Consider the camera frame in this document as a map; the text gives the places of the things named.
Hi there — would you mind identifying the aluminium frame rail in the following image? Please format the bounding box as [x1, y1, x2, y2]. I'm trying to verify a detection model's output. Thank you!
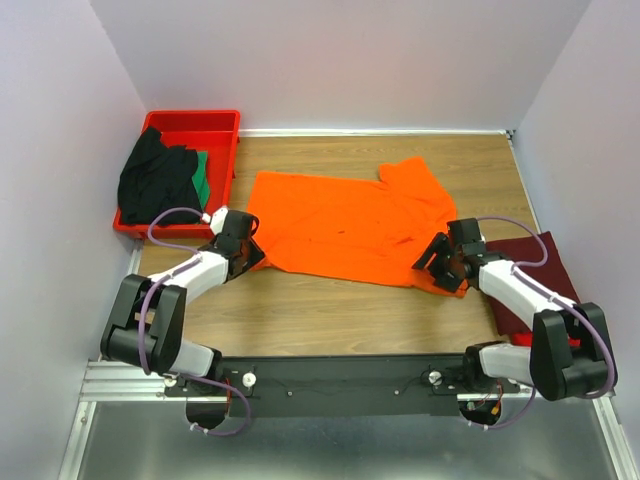
[61, 133, 639, 479]

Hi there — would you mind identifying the red plastic bin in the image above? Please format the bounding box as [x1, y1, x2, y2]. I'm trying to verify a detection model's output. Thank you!
[113, 110, 241, 240]

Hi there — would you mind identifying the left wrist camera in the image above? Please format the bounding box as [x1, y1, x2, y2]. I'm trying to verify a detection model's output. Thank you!
[200, 206, 230, 236]

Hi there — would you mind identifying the green t-shirt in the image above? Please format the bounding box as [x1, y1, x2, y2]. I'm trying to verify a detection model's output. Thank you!
[192, 151, 210, 209]

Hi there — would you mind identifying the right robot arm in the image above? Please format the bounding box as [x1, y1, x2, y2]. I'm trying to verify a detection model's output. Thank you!
[413, 218, 618, 401]

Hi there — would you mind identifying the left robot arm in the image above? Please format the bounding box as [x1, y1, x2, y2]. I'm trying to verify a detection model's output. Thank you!
[100, 207, 265, 382]

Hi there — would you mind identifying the folded maroon t-shirt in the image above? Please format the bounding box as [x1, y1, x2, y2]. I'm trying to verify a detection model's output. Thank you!
[487, 232, 579, 336]

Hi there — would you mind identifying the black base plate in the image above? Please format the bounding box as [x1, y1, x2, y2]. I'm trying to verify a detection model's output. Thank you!
[164, 353, 534, 419]

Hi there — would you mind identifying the orange t-shirt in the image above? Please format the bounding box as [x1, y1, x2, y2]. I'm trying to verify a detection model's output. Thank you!
[247, 157, 457, 295]

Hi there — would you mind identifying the black t-shirt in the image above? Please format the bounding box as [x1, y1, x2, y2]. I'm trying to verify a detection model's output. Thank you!
[117, 127, 202, 226]

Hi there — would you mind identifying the folded red t-shirt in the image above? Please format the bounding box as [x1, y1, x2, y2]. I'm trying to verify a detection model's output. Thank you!
[508, 332, 580, 347]

